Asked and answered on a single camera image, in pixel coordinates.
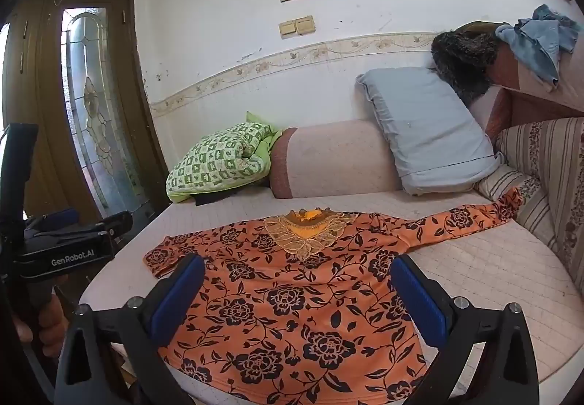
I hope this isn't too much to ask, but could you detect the green patterned pillow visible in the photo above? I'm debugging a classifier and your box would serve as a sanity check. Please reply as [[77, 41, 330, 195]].
[[165, 111, 284, 205]]

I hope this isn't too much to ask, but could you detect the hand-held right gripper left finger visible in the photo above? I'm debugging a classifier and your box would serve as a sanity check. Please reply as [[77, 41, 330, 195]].
[[55, 254, 206, 405]]

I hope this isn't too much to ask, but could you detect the wooden door with stained glass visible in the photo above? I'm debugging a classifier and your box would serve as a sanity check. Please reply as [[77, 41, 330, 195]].
[[0, 0, 172, 223]]

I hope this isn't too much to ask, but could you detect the grey pillow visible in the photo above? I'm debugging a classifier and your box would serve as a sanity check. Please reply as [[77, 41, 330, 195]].
[[356, 66, 505, 196]]

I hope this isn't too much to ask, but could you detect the striped floral cushion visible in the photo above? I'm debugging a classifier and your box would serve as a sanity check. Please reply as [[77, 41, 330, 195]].
[[474, 117, 584, 292]]

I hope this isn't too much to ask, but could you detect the person's left hand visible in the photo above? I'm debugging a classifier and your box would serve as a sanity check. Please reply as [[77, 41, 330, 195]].
[[37, 285, 70, 359]]

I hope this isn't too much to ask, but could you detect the pink quilted sofa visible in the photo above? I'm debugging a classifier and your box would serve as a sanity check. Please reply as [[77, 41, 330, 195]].
[[80, 22, 584, 405]]

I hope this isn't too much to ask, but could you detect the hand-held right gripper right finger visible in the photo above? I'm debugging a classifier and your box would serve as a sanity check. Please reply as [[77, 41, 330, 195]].
[[390, 254, 541, 405]]

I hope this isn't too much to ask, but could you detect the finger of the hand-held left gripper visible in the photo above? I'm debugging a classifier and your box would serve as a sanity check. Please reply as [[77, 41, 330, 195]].
[[34, 210, 134, 248], [27, 208, 82, 235]]

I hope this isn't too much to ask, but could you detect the orange floral blouse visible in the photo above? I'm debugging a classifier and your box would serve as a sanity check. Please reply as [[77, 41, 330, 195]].
[[144, 190, 523, 405]]

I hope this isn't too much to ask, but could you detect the blue cloth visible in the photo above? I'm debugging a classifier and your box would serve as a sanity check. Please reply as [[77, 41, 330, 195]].
[[495, 4, 583, 89]]

